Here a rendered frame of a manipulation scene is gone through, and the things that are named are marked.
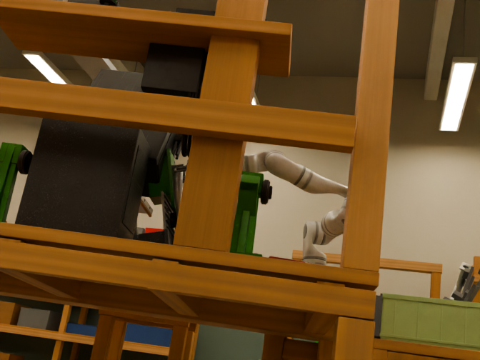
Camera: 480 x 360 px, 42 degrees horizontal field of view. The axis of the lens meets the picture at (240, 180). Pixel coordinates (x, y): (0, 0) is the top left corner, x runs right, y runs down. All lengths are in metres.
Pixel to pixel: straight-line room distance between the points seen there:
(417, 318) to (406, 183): 5.53
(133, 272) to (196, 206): 0.23
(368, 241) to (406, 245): 5.98
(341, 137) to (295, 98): 6.73
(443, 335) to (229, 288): 1.00
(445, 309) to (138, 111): 1.30
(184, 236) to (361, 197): 0.47
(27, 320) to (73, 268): 6.32
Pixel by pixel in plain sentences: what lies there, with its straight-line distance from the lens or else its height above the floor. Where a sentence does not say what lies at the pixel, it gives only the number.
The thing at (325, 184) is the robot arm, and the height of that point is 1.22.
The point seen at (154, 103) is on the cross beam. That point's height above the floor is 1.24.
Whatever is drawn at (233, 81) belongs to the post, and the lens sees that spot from 1.75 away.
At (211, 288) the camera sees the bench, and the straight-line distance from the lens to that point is 1.57.
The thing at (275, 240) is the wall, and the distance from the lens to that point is 7.69.
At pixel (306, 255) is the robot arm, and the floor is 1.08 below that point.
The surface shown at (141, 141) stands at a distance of 1.88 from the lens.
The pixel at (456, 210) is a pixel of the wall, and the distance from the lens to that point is 7.74.
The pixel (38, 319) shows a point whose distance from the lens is 7.88.
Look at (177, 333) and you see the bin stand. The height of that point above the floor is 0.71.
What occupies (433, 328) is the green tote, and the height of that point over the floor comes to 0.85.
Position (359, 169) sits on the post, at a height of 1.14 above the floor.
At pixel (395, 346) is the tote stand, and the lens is 2.27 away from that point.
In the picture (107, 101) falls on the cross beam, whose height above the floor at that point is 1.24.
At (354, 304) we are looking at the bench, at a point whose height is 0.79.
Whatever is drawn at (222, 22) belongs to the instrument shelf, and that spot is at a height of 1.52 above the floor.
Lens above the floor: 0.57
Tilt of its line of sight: 18 degrees up
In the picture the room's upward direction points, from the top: 9 degrees clockwise
